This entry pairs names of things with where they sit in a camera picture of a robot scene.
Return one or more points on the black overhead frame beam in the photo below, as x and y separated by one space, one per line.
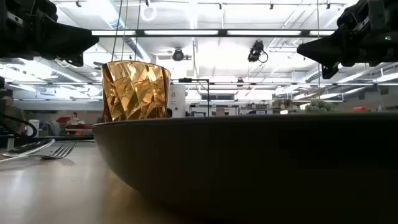
222 32

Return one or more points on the red box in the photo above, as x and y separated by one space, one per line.
360 109

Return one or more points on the dark plastic serving tray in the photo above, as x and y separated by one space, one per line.
248 165

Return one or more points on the green plant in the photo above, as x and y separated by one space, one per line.
320 106

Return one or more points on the silver metal fork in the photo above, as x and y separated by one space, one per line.
62 151

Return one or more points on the red shelf items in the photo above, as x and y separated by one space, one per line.
74 127

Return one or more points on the black round ceiling device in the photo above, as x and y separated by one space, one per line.
178 55

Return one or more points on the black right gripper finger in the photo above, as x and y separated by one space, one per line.
329 71
323 49

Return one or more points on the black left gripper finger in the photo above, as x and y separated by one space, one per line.
77 61
68 42

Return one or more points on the white cabinet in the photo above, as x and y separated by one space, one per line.
177 101

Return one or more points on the white container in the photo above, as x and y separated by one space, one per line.
33 127

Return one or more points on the black overhead camera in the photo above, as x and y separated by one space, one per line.
256 51

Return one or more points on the silver metal spoon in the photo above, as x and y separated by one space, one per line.
31 146

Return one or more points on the seated person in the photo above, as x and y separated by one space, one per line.
12 118

